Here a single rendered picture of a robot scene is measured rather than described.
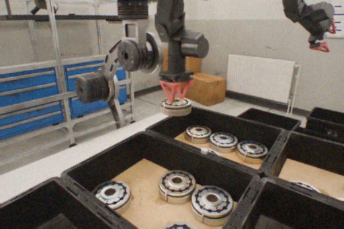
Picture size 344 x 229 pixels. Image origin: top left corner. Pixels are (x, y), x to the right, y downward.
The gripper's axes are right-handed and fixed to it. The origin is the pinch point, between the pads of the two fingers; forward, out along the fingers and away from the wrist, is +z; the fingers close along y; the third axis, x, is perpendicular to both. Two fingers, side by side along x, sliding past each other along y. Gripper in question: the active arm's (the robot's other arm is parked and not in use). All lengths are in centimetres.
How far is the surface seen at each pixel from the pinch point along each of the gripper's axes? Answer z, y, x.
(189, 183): 17.9, -11.8, -16.3
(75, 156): 34, -19, 44
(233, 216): 11.1, -19.7, -33.5
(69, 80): 29, 33, 177
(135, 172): 21.0, -16.7, 1.6
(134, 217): 21.3, -27.7, -12.3
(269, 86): 61, 281, 69
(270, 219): 21.0, -4.9, -36.4
